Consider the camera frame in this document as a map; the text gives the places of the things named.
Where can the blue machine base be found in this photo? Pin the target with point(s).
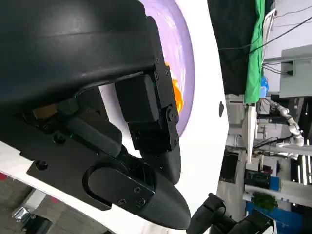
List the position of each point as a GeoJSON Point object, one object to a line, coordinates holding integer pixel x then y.
{"type": "Point", "coordinates": [287, 218]}

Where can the grey equipment cabinet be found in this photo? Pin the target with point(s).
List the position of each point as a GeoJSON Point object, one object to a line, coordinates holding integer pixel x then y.
{"type": "Point", "coordinates": [297, 73]}

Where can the orange and white bread roll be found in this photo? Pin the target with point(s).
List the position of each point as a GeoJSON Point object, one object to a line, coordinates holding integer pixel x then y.
{"type": "Point", "coordinates": [176, 95]}

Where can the black table grommet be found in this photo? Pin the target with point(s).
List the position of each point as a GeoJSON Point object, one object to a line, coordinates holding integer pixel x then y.
{"type": "Point", "coordinates": [221, 109]}

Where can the black box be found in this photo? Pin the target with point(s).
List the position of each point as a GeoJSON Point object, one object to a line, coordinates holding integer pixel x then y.
{"type": "Point", "coordinates": [229, 167]}

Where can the lilac plate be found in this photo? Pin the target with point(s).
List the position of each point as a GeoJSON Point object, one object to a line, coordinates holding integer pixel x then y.
{"type": "Point", "coordinates": [180, 48]}

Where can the green cloth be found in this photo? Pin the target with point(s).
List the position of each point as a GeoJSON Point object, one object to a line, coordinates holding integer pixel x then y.
{"type": "Point", "coordinates": [254, 61]}

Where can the green leafy plant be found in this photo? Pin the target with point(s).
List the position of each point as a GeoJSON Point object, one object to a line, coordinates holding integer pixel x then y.
{"type": "Point", "coordinates": [265, 201]}

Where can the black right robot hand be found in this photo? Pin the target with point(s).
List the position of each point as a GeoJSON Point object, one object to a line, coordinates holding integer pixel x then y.
{"type": "Point", "coordinates": [212, 217]}

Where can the silver metal bracket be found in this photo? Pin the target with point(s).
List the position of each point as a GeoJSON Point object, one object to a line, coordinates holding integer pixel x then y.
{"type": "Point", "coordinates": [22, 214]}

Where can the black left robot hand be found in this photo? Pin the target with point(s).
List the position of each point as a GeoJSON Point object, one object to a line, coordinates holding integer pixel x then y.
{"type": "Point", "coordinates": [73, 61]}

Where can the black backdrop cloth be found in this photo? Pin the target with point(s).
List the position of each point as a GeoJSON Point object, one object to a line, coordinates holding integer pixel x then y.
{"type": "Point", "coordinates": [231, 36]}

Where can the white panel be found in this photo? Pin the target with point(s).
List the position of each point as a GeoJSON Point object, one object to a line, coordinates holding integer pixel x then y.
{"type": "Point", "coordinates": [249, 131]}

